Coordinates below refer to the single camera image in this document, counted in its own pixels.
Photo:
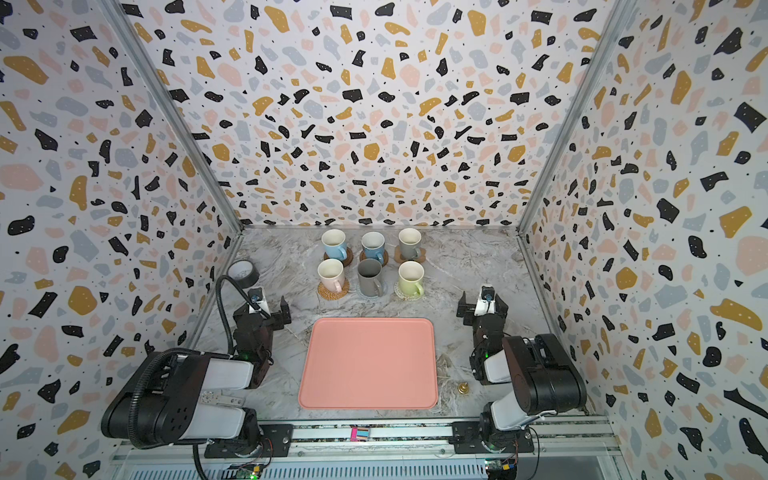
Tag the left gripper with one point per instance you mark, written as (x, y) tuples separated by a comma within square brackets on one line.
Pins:
[(285, 312)]

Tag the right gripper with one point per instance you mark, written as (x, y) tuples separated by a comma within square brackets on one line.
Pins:
[(483, 318)]

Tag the woven rattan coaster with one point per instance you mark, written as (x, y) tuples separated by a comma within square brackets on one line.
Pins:
[(329, 295)]

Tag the beige patterned round coaster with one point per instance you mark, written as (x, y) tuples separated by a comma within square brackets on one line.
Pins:
[(409, 295)]

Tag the white mug pink handle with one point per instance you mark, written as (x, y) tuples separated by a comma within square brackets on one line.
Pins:
[(332, 277)]

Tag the white mug green handle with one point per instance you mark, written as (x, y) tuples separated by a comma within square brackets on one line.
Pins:
[(410, 274)]

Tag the paw print wooden coaster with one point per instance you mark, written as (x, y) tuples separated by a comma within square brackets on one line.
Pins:
[(421, 258)]

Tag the white mug blue handle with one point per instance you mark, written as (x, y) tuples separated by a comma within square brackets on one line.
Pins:
[(335, 244)]

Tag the brown wooden coaster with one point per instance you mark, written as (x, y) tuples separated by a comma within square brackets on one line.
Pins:
[(347, 261), (385, 259)]

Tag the white mug grey handle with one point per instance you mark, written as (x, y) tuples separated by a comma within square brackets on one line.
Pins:
[(410, 244)]

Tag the dark grey mug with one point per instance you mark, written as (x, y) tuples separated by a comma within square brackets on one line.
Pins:
[(369, 273)]

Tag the light blue mug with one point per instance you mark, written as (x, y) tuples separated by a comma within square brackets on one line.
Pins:
[(373, 246)]

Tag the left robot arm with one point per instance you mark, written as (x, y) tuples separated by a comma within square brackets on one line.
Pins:
[(170, 399)]

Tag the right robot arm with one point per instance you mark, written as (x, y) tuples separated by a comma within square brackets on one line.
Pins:
[(543, 379)]

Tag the black tape roll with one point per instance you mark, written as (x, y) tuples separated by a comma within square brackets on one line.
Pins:
[(244, 273)]

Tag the pink silicone tray mat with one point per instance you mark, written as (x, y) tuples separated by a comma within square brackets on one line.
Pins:
[(370, 364)]

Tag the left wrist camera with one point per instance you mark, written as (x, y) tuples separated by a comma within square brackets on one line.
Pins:
[(259, 300)]

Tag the aluminium front rail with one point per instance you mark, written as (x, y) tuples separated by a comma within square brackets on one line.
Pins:
[(565, 447)]

